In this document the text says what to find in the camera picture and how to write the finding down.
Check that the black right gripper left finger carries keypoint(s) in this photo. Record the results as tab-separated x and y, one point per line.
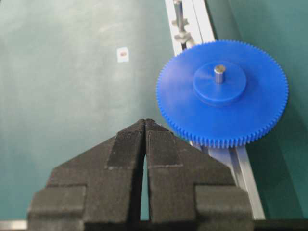
98	190

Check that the large blue plastic gear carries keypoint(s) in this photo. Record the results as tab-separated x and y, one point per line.
241	110

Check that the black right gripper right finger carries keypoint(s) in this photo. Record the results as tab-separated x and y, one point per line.
189	190

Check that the steel shaft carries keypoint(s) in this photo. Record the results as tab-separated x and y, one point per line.
178	11
219	71

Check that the clear bracket right shaft left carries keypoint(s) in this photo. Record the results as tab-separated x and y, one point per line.
181	23

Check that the aluminium extrusion rail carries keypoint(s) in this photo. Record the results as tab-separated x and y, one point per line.
202	30

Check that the small white red sticker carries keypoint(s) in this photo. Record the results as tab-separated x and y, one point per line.
122	55

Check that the left steel shaft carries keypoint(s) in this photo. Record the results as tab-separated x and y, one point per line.
219	71

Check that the clear bracket shaft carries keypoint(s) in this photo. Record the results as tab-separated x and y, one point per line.
185	38
181	23

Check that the right steel shaft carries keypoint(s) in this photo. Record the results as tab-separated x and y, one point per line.
178	11

